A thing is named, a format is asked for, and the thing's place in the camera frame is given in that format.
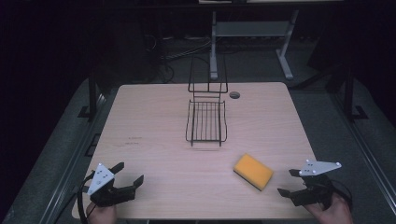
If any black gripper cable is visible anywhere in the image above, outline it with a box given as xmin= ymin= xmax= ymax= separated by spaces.
xmin=77 ymin=170 xmax=95 ymax=224
xmin=329 ymin=178 xmax=355 ymax=208

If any black upright post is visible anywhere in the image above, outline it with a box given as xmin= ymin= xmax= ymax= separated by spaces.
xmin=342 ymin=66 xmax=369 ymax=122
xmin=78 ymin=69 xmax=99 ymax=121

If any black wire rack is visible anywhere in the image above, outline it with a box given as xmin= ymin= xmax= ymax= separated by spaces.
xmin=185 ymin=53 xmax=229 ymax=147

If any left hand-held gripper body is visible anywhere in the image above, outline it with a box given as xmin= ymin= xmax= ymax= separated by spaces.
xmin=86 ymin=161 xmax=137 ymax=208

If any yellow sponge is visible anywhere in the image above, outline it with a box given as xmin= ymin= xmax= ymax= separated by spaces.
xmin=233 ymin=152 xmax=275 ymax=192

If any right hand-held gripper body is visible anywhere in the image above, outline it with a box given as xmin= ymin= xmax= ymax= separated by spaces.
xmin=290 ymin=160 xmax=343 ymax=209

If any bundle of floor cables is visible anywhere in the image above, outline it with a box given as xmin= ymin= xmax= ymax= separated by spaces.
xmin=142 ymin=33 xmax=213 ymax=84

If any person's right hand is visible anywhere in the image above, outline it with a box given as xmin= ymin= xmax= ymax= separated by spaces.
xmin=303 ymin=192 xmax=355 ymax=224

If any grey metal stand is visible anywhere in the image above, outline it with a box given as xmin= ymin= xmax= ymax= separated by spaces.
xmin=209 ymin=8 xmax=301 ymax=81

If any person's left hand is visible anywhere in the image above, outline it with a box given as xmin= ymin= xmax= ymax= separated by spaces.
xmin=86 ymin=202 xmax=119 ymax=224

